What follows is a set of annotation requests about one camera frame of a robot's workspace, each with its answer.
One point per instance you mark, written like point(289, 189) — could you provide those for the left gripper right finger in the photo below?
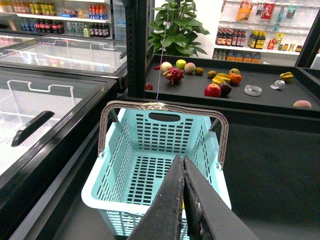
point(207, 216)

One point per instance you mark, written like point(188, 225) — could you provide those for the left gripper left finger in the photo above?
point(163, 219)

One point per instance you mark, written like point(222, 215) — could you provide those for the light blue plastic basket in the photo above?
point(136, 147)

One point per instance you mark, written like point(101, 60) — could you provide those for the red green mango back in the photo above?
point(234, 71)

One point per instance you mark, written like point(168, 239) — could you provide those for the red apple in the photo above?
point(213, 90)

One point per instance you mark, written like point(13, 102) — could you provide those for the dark purple plum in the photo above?
point(225, 88)

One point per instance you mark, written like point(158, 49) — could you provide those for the small red fruit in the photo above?
point(148, 86)

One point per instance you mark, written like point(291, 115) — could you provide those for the yellow star fruit centre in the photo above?
point(221, 78)

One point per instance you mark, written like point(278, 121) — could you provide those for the yellow star fruit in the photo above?
point(286, 77)
point(221, 78)

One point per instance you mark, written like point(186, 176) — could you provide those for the orange persimmon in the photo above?
point(235, 78)

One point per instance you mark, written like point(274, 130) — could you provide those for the brown kiwi right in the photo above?
point(211, 74)

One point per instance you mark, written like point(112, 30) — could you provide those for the brown kiwi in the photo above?
point(199, 71)
point(211, 74)

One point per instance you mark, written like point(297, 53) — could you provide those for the brown kiwi left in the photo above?
point(199, 71)

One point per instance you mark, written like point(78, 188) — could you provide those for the pink dragon fruit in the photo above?
point(174, 75)

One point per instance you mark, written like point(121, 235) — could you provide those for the pale peach front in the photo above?
point(302, 104)

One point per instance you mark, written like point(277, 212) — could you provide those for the near chest freezer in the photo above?
point(44, 118)

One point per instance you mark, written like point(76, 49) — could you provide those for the chest freezer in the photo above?
point(98, 57)
point(44, 118)

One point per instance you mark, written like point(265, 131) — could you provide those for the pale round melon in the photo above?
point(190, 68)

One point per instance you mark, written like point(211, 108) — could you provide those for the white round fruit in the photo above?
point(165, 66)

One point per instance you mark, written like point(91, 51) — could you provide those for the green apple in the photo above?
point(181, 63)

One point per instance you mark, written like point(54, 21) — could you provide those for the yellow star fruit right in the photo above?
point(286, 77)

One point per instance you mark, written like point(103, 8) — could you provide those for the green potted plant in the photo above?
point(175, 29)

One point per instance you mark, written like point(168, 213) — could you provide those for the glass door fridge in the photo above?
point(119, 20)

